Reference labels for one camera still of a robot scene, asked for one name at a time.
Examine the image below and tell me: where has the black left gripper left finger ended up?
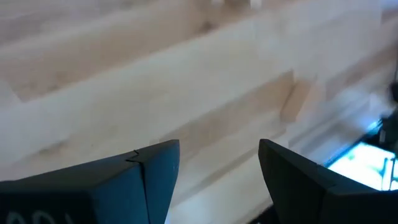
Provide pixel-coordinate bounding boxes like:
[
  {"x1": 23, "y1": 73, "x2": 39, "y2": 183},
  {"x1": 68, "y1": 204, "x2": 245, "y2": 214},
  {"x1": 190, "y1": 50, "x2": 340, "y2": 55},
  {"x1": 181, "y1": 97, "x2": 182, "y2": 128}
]
[{"x1": 0, "y1": 139, "x2": 181, "y2": 224}]

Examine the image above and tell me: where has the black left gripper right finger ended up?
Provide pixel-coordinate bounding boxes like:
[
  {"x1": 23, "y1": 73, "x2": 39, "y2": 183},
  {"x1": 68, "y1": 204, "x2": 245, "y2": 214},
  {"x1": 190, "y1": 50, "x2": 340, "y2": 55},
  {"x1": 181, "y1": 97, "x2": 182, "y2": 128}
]
[{"x1": 257, "y1": 138, "x2": 398, "y2": 224}]

